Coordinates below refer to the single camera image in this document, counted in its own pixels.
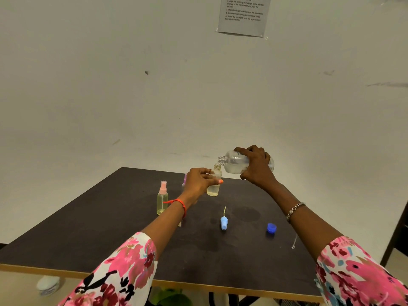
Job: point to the person's left hand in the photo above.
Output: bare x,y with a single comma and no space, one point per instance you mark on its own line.
195,184

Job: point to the person's right hand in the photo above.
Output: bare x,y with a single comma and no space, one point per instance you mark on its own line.
258,167

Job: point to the person's right thumb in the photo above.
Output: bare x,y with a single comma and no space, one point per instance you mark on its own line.
245,175

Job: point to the person's left thumb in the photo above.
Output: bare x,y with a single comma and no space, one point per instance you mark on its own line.
214,181

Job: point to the small clear bottle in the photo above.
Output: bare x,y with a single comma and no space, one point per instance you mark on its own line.
214,190

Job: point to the large clear plastic bottle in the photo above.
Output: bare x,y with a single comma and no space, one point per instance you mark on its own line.
236,163

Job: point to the person's right forearm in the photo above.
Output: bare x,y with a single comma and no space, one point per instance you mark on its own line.
302,219

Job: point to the person's left forearm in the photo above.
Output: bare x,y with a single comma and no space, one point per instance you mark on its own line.
167,224

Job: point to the purple cap spray bottle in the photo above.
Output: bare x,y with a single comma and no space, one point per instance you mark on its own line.
184,180

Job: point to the orange wrist band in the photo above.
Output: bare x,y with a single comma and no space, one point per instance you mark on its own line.
181,203

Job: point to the blue spray pump head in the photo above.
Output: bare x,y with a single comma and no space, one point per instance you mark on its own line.
224,223

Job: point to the pink cap spray bottle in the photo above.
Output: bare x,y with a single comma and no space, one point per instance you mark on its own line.
162,200

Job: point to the blue bottle cap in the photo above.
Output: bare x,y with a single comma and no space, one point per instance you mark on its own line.
271,228

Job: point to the green object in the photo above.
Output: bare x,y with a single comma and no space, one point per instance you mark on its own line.
170,298

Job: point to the floral left sleeve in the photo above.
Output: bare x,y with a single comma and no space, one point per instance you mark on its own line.
121,274

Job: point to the floral sleeve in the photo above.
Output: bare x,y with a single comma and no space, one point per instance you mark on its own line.
121,274
353,277

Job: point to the floral right sleeve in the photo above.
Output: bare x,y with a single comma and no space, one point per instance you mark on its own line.
353,277

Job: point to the white paper notice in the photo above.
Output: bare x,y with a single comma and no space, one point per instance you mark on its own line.
244,15

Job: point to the dark wooden furniture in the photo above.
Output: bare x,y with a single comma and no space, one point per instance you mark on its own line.
397,238

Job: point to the white round jar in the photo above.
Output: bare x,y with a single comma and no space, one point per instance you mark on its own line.
47,285

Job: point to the black table frame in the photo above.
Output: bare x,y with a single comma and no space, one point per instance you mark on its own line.
232,299

